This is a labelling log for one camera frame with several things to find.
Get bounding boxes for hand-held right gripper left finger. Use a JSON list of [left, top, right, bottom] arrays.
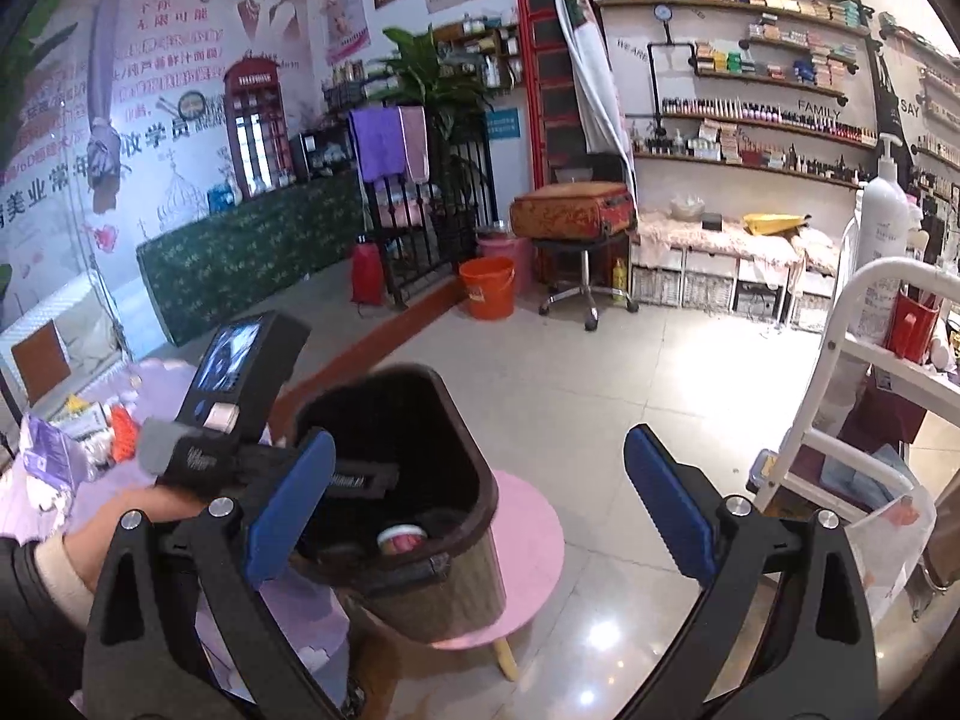
[[81, 429, 353, 720]]

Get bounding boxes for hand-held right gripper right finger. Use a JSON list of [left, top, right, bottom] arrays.
[[622, 424, 882, 720]]

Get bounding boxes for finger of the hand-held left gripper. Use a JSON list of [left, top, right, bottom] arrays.
[[328, 456, 403, 500]]

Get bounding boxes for orange snack packet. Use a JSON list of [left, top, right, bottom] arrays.
[[110, 405, 141, 464]]

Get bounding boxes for dark brown trash bin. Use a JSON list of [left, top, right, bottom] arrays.
[[289, 364, 509, 646]]

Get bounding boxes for purple white packet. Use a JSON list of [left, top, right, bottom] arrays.
[[18, 415, 77, 497]]

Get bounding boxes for person's left forearm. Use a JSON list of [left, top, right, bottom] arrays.
[[0, 535, 98, 720]]

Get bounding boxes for person's left hand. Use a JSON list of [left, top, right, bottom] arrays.
[[64, 484, 205, 595]]

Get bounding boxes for pink white round container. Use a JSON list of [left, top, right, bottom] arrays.
[[375, 523, 430, 557]]

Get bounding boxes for green patterned counter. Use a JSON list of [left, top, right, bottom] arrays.
[[135, 167, 370, 329]]

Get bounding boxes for pink round stool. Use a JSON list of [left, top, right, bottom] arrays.
[[424, 469, 567, 683]]

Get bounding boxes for white swing sofa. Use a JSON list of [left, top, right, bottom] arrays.
[[0, 268, 145, 425]]

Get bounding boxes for purple floral blanket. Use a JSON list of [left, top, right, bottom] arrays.
[[0, 356, 353, 720]]

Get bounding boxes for red bin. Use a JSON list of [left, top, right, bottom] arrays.
[[350, 235, 388, 307]]

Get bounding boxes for white cart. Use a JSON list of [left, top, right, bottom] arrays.
[[752, 256, 960, 535]]

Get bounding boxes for brown cushion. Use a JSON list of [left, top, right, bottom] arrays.
[[10, 319, 74, 410]]

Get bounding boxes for clear plastic bag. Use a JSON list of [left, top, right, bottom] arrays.
[[843, 483, 939, 625]]

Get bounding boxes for orange bucket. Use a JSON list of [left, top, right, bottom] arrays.
[[459, 256, 518, 320]]

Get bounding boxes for black display box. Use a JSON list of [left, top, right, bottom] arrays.
[[288, 127, 355, 182]]

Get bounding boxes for white low cabinet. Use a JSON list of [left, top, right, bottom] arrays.
[[628, 208, 842, 332]]

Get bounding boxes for red telephone booth cabinet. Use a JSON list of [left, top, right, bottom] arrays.
[[223, 56, 296, 200]]

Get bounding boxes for black swivel stool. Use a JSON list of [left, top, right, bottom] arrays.
[[535, 232, 640, 332]]

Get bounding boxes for black metal rack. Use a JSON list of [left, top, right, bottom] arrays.
[[358, 101, 500, 310]]

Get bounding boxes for pink bucket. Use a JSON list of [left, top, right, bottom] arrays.
[[475, 229, 536, 298]]

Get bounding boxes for purple towel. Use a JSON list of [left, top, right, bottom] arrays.
[[348, 106, 407, 183]]

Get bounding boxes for pink towel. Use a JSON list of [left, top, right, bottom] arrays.
[[397, 105, 431, 185]]

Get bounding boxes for red container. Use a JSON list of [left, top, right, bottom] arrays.
[[883, 288, 943, 365]]

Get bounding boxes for yellow bag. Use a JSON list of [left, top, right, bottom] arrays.
[[742, 211, 812, 238]]

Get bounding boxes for brown patterned suitcase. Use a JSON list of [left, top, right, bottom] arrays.
[[509, 181, 638, 242]]

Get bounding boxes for white pump bottle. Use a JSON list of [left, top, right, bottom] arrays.
[[853, 133, 921, 347]]

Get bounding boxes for green hanging plant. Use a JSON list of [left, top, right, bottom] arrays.
[[0, 19, 80, 145]]

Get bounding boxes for green potted plant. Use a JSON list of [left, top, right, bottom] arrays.
[[381, 25, 497, 166]]

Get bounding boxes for wooden shelf with bottles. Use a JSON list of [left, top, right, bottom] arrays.
[[430, 11, 523, 92]]

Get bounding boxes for red ladder shelf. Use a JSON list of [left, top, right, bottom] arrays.
[[515, 0, 590, 194]]

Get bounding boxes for white leaning board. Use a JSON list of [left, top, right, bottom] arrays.
[[553, 0, 640, 197]]

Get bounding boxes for black pipe with gauge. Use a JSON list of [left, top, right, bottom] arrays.
[[647, 3, 704, 130]]

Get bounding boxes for large wall poster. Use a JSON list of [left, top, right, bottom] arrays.
[[0, 0, 320, 316]]

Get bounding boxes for pink wall poster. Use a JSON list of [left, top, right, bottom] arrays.
[[318, 0, 373, 65]]

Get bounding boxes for wall shelves of cosmetic boxes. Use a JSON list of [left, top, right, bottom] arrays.
[[587, 0, 960, 192]]

